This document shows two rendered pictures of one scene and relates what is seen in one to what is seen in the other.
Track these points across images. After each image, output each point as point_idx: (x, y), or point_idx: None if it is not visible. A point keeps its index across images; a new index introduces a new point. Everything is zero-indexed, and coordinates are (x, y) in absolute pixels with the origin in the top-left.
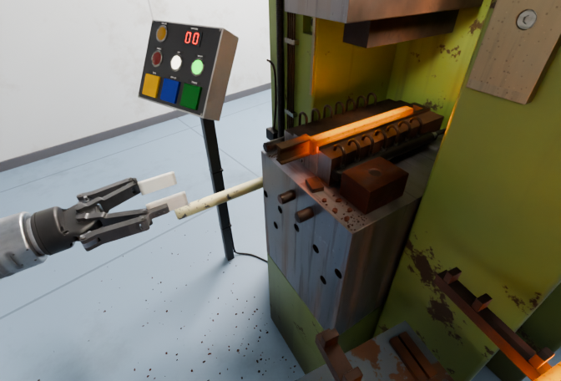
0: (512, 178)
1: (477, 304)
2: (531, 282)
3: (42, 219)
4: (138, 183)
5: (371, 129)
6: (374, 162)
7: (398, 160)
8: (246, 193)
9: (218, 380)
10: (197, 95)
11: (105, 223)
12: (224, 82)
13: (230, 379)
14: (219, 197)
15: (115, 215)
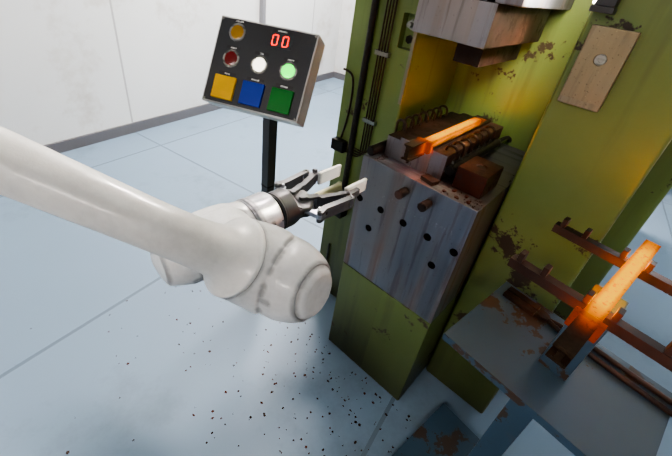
0: (583, 162)
1: (585, 234)
2: (592, 234)
3: (284, 196)
4: (320, 173)
5: (460, 135)
6: (476, 159)
7: None
8: None
9: (293, 405)
10: (290, 100)
11: (319, 203)
12: (312, 88)
13: (306, 402)
14: None
15: (328, 196)
